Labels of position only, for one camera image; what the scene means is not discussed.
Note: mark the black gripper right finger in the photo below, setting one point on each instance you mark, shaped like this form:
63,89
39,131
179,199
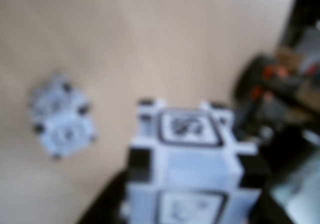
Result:
268,211

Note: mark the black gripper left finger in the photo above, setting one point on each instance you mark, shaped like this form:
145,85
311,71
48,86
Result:
107,201

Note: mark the white cube zigzag glyph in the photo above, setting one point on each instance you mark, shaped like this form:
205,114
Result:
66,134

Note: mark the white cube crossed-loop glyph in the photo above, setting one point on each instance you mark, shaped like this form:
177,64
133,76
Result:
195,169

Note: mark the black device with orange parts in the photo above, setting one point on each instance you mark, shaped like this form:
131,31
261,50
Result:
275,104

